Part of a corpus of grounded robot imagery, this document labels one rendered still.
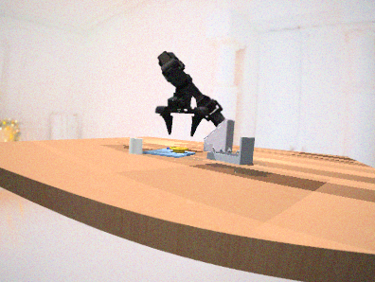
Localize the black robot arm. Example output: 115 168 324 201
157 50 225 127

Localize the yellow plate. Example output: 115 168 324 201
170 147 188 153

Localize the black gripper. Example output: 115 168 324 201
154 90 210 137

